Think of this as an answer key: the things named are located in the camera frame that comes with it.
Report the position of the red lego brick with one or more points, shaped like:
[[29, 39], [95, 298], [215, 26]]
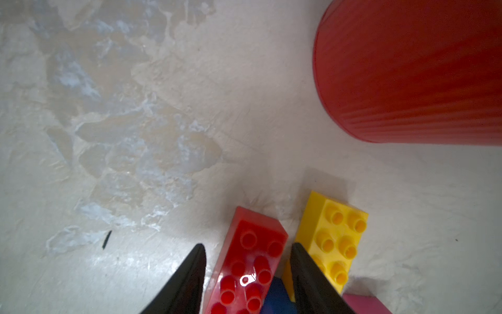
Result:
[[246, 265]]

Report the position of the pink lego brick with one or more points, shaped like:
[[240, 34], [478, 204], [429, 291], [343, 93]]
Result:
[[365, 304]]

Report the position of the red pen cup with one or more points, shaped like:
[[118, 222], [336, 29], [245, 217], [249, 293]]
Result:
[[411, 71]]

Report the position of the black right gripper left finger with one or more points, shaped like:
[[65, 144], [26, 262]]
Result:
[[184, 290]]

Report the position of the dark blue lego brick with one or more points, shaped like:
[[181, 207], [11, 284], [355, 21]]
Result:
[[277, 300]]

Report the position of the yellow lego brick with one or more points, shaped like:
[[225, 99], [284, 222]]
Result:
[[330, 231]]

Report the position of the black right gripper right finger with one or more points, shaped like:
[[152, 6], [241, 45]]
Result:
[[313, 292]]

